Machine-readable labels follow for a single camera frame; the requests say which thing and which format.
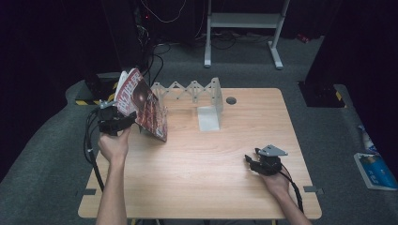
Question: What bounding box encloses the black floor cable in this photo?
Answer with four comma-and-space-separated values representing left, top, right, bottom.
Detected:
82, 125, 95, 166

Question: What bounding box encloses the dark base with yellow stripe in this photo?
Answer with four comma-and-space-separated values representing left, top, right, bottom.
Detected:
298, 81, 347, 109

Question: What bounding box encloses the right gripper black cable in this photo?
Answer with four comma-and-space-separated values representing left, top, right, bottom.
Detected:
279, 170, 305, 214

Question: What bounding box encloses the white metal stand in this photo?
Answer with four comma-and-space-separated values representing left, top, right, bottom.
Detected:
204, 0, 291, 70

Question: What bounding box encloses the bundle of black cables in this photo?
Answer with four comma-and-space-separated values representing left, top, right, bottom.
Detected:
137, 40, 173, 87

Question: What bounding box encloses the person's left hand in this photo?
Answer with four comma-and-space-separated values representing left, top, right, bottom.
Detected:
98, 126, 132, 165

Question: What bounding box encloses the white hanging cable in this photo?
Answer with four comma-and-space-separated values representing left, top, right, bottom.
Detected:
140, 0, 188, 24

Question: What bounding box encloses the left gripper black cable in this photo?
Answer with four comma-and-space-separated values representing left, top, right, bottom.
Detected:
84, 109, 106, 192

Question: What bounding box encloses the white blue packet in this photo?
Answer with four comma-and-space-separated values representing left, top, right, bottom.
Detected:
357, 125, 376, 154

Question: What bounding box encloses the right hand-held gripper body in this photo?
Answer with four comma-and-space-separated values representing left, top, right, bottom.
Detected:
254, 143, 289, 176

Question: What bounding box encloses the person's right hand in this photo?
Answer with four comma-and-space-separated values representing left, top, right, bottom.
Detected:
260, 166, 292, 198

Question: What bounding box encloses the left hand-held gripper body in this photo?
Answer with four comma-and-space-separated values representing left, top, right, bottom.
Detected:
95, 99, 125, 137

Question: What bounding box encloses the blue book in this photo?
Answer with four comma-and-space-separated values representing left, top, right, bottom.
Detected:
353, 152, 398, 191

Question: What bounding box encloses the yellow black striped base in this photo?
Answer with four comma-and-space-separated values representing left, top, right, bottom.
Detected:
74, 73, 123, 107

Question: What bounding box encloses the gray expandable book rack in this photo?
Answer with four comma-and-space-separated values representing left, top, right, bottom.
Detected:
150, 77, 224, 132

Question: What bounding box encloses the gray table bracket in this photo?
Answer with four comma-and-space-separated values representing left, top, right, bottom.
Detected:
302, 185, 325, 195
76, 187, 98, 198

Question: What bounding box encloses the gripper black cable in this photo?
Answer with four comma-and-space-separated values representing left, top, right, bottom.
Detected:
84, 109, 106, 192
279, 170, 305, 214

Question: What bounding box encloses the red magazine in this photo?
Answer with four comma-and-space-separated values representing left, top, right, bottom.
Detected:
114, 67, 169, 143

